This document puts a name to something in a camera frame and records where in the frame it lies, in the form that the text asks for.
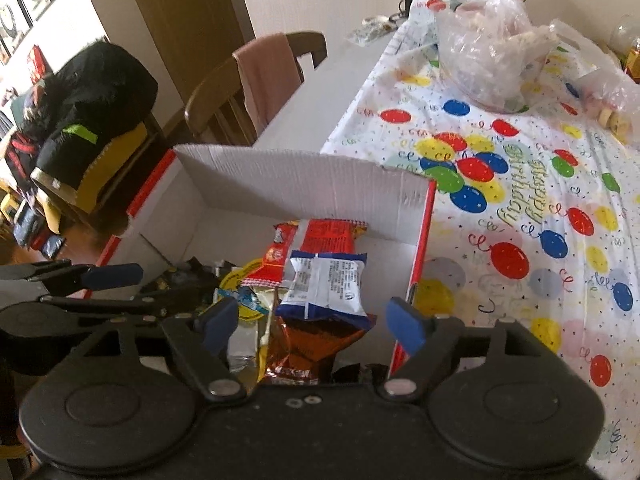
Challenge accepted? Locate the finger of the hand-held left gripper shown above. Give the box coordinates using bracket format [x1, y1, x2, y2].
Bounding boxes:
[0, 258, 145, 295]
[39, 284, 216, 319]

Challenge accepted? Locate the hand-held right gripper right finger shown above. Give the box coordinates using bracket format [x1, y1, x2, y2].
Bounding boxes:
[378, 297, 546, 401]

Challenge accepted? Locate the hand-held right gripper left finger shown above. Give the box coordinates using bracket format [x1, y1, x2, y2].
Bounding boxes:
[82, 295, 249, 404]

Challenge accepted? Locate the silver and black snack packet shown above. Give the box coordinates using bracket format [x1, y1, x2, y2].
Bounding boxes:
[227, 317, 261, 371]

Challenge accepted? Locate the yellow cartoon snack packet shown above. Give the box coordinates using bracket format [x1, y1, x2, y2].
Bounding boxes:
[214, 258, 276, 321]

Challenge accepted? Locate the dark brown snack packet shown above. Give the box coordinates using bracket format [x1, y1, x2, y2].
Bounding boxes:
[160, 257, 226, 291]

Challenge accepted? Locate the blue snack packet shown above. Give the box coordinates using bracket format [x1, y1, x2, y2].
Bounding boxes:
[274, 249, 377, 329]

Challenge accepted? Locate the copper brown snack packet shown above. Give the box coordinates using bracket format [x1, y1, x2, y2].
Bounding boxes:
[262, 314, 366, 386]

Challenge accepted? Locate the red snack packet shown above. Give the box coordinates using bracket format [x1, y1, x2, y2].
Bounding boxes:
[244, 218, 370, 289]

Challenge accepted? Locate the red and white cardboard box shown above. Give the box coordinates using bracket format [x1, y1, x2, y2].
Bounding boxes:
[95, 143, 437, 377]

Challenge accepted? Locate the black jacket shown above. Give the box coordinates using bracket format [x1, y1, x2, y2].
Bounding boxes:
[22, 39, 160, 211]

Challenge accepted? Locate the balloon print tablecloth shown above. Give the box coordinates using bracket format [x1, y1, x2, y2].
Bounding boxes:
[320, 0, 640, 476]

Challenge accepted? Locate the dark wooden chair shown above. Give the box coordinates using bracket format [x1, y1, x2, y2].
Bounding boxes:
[184, 31, 329, 149]

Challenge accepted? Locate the pink cloth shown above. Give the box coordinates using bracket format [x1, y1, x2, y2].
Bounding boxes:
[232, 32, 306, 136]

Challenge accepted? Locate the brown wooden door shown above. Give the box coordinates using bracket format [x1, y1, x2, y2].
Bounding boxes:
[119, 0, 256, 126]

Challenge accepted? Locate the large clear plastic bag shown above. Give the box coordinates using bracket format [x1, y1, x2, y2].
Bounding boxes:
[432, 0, 561, 111]

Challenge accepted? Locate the clear plastic wrapper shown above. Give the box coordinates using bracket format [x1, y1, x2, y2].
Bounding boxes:
[349, 14, 401, 44]

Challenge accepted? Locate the small clear plastic bag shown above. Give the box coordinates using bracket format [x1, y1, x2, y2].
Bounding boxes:
[549, 19, 640, 136]

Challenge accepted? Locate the orange liquid bottle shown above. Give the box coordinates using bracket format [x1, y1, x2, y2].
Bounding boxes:
[622, 39, 640, 81]

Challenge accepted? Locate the clear glass bowl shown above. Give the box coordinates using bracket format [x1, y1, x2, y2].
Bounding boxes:
[607, 12, 640, 56]

